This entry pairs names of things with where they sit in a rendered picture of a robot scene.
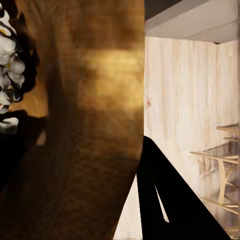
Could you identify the popcorn bag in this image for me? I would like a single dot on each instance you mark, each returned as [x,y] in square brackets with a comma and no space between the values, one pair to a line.
[81,114]

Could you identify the fridge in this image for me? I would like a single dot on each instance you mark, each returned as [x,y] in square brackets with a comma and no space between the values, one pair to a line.
[214,21]

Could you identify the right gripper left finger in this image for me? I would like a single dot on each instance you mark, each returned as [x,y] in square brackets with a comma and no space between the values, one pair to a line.
[12,149]

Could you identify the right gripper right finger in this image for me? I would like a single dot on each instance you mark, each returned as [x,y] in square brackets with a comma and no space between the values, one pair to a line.
[189,218]

